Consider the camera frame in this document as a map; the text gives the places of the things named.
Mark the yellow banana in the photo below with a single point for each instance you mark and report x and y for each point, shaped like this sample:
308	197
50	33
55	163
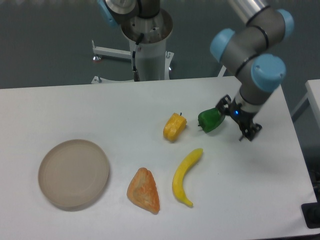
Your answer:
178	178

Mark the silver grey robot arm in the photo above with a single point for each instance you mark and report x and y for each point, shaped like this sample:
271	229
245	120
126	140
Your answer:
244	54

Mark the black device at table edge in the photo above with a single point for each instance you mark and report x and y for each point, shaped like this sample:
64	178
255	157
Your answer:
311	214

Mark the orange pastry turnover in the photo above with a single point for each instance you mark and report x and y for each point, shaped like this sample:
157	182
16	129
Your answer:
142	191

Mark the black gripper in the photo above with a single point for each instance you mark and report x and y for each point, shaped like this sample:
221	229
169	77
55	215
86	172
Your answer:
242	112

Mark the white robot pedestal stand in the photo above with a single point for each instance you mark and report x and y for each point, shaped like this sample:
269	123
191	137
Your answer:
147	37

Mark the beige round plate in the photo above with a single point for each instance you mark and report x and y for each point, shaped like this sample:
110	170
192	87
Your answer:
73	174

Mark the white side table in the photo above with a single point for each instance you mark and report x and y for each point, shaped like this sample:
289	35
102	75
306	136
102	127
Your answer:
311	98

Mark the green bell pepper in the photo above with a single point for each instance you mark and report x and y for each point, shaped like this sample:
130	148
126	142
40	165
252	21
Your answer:
210	119

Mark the yellow bell pepper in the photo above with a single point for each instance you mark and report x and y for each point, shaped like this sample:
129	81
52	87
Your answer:
174	127

